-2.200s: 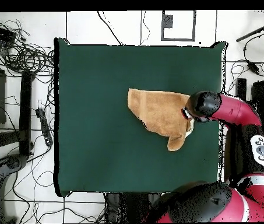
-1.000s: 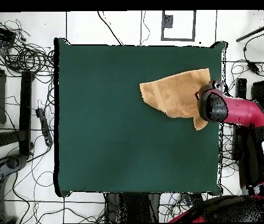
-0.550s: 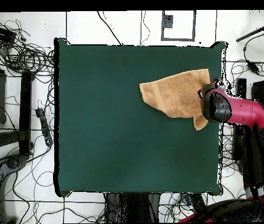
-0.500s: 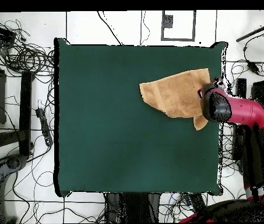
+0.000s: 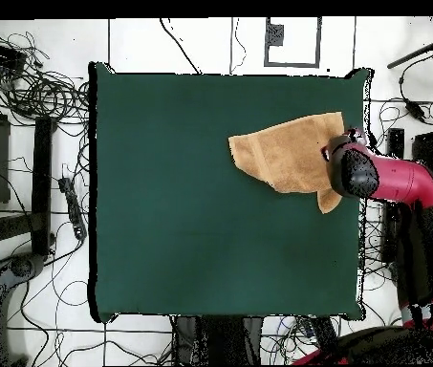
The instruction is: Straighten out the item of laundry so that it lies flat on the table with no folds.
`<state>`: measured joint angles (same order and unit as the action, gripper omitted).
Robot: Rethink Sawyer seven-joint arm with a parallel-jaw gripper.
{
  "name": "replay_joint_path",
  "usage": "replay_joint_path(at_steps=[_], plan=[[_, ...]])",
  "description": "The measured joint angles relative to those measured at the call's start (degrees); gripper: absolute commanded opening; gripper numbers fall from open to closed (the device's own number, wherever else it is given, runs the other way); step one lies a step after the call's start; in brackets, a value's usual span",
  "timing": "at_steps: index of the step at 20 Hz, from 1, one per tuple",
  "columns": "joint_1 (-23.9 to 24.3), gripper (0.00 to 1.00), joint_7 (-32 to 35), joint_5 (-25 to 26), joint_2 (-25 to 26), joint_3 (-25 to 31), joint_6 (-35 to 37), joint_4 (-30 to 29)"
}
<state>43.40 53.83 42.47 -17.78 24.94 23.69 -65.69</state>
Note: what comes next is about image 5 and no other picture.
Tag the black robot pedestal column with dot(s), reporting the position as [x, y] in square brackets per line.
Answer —
[220, 344]

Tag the dark grey square plate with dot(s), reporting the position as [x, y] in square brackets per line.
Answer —
[275, 35]

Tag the dark green table cloth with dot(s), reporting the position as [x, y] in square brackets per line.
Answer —
[181, 229]

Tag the black power adapter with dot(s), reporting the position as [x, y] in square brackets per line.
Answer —
[415, 109]

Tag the black metal frame stand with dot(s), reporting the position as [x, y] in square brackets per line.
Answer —
[396, 139]
[42, 183]

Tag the black tripod pole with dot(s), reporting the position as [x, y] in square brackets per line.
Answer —
[415, 55]

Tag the grey pedestal leg with caster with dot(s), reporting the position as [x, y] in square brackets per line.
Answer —
[21, 267]

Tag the black electronics box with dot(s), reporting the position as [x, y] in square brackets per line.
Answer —
[0, 55]

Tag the grey square floor frame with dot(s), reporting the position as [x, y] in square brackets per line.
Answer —
[266, 57]

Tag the tan terry towel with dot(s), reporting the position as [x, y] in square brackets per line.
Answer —
[288, 153]

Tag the black power strip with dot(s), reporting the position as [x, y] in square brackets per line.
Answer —
[323, 330]
[73, 206]

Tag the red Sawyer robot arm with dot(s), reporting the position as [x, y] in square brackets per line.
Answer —
[403, 179]

